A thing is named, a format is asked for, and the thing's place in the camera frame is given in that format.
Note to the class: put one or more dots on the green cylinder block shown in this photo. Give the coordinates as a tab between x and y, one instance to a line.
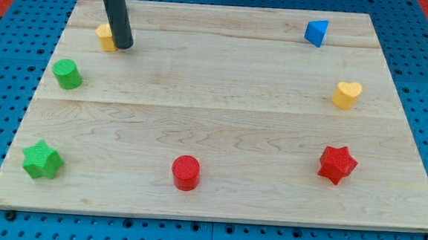
67	74

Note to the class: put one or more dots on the yellow block behind rod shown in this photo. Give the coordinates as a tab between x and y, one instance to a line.
105	38

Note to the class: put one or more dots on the green star block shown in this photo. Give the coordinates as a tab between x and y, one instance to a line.
41	160

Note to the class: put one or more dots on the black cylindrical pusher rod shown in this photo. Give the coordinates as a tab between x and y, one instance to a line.
118	18

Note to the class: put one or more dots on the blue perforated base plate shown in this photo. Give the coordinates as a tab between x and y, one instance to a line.
30	30

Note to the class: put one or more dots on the red star block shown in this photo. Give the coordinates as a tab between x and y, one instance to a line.
336	164

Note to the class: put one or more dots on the yellow heart block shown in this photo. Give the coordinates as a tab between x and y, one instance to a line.
345	94

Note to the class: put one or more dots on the red cylinder block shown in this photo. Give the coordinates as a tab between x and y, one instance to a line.
186	172

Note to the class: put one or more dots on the light wooden board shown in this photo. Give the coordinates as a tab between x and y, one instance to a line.
241	90

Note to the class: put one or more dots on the blue triangle block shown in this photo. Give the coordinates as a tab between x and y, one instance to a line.
315	32

